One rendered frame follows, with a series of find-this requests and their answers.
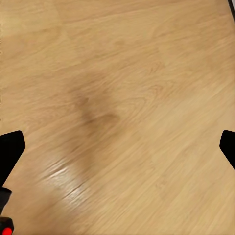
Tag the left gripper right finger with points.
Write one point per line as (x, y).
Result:
(227, 146)

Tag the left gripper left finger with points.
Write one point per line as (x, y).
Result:
(12, 146)

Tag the digital camera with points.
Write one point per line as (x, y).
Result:
(6, 227)

